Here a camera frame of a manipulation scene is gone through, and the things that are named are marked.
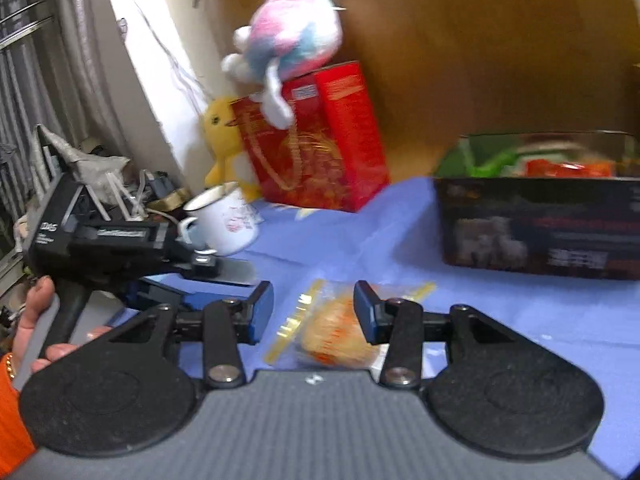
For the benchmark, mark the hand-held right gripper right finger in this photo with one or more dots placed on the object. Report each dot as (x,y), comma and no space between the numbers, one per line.
(365,315)

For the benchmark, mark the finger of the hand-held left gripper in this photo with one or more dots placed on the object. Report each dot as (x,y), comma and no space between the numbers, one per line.
(200,265)
(160,292)

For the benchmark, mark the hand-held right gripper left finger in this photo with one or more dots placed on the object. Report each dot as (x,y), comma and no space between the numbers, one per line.
(262,310)

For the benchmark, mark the clear yellow-trimmed snack packet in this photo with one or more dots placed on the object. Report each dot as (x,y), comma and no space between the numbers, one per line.
(325,330)

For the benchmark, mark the black cardboard box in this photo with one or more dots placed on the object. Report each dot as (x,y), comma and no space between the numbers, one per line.
(500,225)

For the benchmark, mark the light green wafer packet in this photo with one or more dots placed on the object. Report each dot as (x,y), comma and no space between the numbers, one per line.
(480,167)

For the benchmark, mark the red snack packet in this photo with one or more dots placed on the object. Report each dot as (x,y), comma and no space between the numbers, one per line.
(565,167)

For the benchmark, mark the person's left hand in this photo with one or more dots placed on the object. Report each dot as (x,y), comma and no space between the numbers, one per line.
(32,315)

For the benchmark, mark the white enamel mug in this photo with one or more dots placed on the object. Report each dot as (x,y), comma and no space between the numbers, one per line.
(230,220)

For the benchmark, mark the blue printed blanket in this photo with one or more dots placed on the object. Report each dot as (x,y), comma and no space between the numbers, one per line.
(350,240)

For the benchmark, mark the grey crumpled bag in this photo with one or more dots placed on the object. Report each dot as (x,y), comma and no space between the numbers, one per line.
(85,160)

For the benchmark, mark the yellow plush duck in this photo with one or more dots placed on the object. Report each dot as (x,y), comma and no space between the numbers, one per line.
(225,135)

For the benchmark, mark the red gift box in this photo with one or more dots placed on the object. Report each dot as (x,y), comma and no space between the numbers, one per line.
(325,150)

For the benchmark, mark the grey curtain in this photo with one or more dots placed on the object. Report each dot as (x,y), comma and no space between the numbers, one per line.
(75,60)

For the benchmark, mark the pastel plush toy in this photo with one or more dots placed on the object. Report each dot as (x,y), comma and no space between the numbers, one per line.
(290,25)

